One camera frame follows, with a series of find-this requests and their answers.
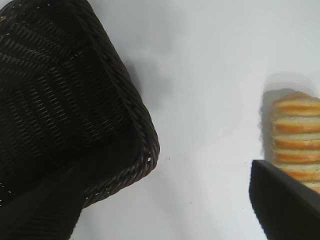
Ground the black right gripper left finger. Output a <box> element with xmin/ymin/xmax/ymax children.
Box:
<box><xmin>0</xmin><ymin>159</ymin><xmax>86</xmax><ymax>240</ymax></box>

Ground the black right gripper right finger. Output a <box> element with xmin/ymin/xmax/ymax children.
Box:
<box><xmin>249</xmin><ymin>159</ymin><xmax>320</xmax><ymax>240</ymax></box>

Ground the long striped bread loaf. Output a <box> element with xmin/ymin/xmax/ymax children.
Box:
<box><xmin>271</xmin><ymin>91</ymin><xmax>320</xmax><ymax>195</ymax></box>

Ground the dark brown wicker basket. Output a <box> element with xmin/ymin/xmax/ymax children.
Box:
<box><xmin>0</xmin><ymin>0</ymin><xmax>161</xmax><ymax>211</ymax></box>

